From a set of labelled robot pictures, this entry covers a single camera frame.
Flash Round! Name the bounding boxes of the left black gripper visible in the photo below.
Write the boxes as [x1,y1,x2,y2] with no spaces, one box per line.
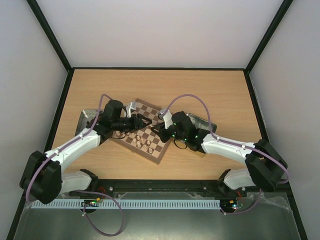
[112,113,152,133]

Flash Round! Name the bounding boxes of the gold tin tray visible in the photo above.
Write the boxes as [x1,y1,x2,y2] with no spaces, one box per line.
[187,112,218,159]

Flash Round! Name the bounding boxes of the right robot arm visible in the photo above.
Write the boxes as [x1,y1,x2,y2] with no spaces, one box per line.
[151,111,288,196]

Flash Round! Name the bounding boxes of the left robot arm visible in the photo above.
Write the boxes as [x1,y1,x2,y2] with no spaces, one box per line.
[19,100,152,204]

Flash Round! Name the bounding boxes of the wooden chess board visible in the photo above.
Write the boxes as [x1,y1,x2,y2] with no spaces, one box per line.
[111,98,170,165]

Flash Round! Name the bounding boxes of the pink tin tray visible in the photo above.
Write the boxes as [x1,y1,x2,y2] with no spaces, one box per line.
[74,109,103,136]

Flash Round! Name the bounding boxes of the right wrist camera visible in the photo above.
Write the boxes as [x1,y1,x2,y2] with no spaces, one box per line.
[158,109,173,129]

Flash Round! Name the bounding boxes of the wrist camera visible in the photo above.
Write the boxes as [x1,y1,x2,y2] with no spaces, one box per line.
[158,109,173,129]
[125,101,137,118]

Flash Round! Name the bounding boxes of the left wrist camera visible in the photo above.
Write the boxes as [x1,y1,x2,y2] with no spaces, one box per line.
[125,101,137,118]

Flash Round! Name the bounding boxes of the black aluminium frame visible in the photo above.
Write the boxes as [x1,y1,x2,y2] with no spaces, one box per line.
[6,0,308,240]

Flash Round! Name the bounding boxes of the purple cable loop front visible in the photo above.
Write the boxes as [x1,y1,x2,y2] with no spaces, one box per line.
[82,189,125,236]

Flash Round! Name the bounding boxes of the light blue cable duct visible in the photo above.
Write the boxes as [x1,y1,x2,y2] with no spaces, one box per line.
[31,199,221,210]

